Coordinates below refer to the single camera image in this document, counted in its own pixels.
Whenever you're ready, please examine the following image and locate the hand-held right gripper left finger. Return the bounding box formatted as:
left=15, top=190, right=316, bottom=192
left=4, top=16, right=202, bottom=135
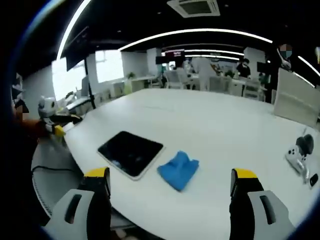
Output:
left=42, top=166, right=112, bottom=240

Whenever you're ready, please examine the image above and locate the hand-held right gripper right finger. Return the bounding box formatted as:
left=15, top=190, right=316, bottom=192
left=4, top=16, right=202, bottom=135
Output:
left=228, top=168, right=297, bottom=240

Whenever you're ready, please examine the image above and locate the black tablet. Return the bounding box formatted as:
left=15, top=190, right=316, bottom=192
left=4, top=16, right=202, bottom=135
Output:
left=96, top=130, right=166, bottom=182

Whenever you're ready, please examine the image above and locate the blue cleaning cloth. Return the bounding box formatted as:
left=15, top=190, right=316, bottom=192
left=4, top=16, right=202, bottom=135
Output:
left=156, top=150, right=200, bottom=193

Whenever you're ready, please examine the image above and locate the person's left hand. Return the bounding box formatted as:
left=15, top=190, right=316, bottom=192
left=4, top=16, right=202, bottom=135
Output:
left=24, top=118, right=51, bottom=139

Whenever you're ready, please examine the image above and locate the black stand pole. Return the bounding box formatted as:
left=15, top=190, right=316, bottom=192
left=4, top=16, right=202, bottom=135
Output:
left=84, top=56, right=97, bottom=110

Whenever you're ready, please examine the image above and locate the grey office chair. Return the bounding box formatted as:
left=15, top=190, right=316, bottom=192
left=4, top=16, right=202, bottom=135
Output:
left=30, top=136, right=85, bottom=218

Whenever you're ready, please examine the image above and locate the hanging dark screen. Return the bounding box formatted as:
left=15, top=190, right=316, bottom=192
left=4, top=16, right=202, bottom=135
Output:
left=59, top=26, right=90, bottom=72

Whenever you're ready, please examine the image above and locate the white game controller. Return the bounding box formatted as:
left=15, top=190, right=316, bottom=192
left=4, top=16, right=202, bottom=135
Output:
left=285, top=146, right=310, bottom=185

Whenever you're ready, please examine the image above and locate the small black device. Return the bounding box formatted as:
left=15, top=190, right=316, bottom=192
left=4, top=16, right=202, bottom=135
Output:
left=309, top=173, right=320, bottom=188

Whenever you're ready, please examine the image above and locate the straight ceiling light strip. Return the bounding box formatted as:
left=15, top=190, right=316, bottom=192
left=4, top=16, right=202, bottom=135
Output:
left=56, top=0, right=92, bottom=61

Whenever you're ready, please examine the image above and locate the black rounded object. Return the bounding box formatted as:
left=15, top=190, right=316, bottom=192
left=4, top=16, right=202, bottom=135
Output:
left=295, top=133, right=315, bottom=156

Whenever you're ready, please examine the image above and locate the white office chair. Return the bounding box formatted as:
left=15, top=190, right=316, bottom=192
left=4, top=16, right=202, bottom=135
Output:
left=208, top=75, right=233, bottom=95
left=164, top=70, right=185, bottom=90
left=242, top=79, right=263, bottom=101

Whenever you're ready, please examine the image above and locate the white board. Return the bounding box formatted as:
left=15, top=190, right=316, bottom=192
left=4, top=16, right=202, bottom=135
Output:
left=273, top=67, right=320, bottom=129

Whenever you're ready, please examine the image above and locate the red display screen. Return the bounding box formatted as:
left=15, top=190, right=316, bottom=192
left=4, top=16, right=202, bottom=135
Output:
left=164, top=49, right=186, bottom=59

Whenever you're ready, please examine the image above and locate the curved ceiling light strip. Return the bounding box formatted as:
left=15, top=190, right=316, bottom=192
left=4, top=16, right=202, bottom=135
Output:
left=119, top=28, right=274, bottom=51

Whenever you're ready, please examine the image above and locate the ceiling air conditioner vent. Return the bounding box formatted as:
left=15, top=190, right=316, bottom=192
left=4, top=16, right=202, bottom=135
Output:
left=166, top=0, right=221, bottom=19

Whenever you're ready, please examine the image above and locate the black cable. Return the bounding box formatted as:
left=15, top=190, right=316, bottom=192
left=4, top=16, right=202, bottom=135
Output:
left=31, top=164, right=77, bottom=174

